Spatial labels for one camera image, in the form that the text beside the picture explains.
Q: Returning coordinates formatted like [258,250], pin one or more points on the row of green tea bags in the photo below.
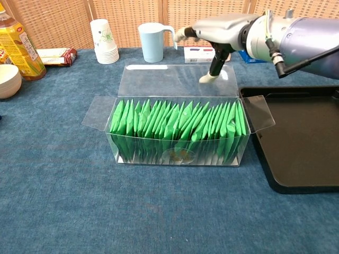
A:
[172,124]

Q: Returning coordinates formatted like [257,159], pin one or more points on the blue carpet table cover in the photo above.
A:
[79,198]

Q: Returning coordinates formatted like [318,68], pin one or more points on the white card box red-blue print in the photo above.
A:
[196,55]

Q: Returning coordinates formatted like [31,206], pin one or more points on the beige bowl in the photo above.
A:
[8,82]

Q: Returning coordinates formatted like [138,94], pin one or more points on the yellow liquid bottle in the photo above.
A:
[18,50]

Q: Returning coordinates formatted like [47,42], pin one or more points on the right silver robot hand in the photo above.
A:
[225,26]

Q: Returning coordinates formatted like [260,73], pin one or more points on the yellow printed snack package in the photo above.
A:
[4,56]

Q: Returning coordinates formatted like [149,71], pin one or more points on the red-white biscuit pack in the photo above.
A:
[59,56]

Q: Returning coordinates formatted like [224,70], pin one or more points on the black plastic tray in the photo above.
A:
[299,137]

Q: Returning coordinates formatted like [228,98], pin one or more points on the wooden rattan folding screen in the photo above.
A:
[66,23]

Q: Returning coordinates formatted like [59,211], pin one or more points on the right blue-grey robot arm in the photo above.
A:
[304,37]

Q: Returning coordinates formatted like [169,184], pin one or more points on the clear box of green packets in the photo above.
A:
[177,79]

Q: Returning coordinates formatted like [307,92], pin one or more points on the blue cookie box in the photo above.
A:
[250,59]

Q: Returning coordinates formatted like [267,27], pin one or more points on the stack of white paper cups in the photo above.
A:
[104,45]

